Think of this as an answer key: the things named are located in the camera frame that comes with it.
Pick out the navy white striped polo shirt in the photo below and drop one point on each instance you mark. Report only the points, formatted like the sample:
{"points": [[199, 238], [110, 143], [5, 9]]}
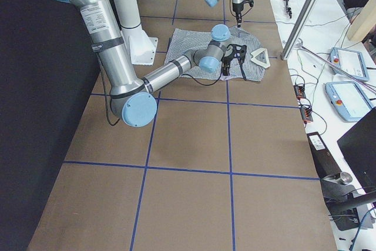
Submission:
{"points": [[206, 65]]}

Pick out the far blue teach pendant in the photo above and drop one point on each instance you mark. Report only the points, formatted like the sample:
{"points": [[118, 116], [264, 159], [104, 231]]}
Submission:
{"points": [[350, 61]]}

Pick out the blue teach pendant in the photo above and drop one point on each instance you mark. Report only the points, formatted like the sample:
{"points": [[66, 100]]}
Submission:
{"points": [[350, 61], [348, 99]]}

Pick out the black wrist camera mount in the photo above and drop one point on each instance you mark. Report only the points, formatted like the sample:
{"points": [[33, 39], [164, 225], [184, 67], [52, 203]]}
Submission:
{"points": [[249, 2], [238, 52]]}

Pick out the aluminium extrusion frame post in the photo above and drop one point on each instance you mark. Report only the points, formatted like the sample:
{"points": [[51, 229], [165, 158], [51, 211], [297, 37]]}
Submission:
{"points": [[298, 27]]}

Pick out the black box with white label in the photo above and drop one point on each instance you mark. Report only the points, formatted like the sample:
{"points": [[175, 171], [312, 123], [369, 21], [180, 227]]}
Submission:
{"points": [[325, 164]]}

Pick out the near orange black connector box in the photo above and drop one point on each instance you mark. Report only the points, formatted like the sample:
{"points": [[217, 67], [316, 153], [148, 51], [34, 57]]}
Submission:
{"points": [[306, 114]]}

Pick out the far orange black connector box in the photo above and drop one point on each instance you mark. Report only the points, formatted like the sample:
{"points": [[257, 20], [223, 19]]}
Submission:
{"points": [[299, 91]]}

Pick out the black computer monitor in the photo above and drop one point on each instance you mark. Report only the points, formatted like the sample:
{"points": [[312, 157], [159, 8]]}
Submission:
{"points": [[358, 148]]}

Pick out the wooden board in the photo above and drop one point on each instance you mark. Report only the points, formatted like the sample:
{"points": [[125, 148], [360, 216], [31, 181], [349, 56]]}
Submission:
{"points": [[364, 21]]}

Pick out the near blue teach pendant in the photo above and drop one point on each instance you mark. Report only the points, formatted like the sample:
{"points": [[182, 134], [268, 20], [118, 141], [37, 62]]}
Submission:
{"points": [[348, 99]]}

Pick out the orange black connector box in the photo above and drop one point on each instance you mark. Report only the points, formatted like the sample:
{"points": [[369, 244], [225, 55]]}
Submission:
{"points": [[299, 91], [306, 114]]}

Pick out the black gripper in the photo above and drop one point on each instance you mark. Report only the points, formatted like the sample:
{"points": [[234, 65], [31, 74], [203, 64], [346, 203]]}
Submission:
{"points": [[227, 62], [237, 7]]}

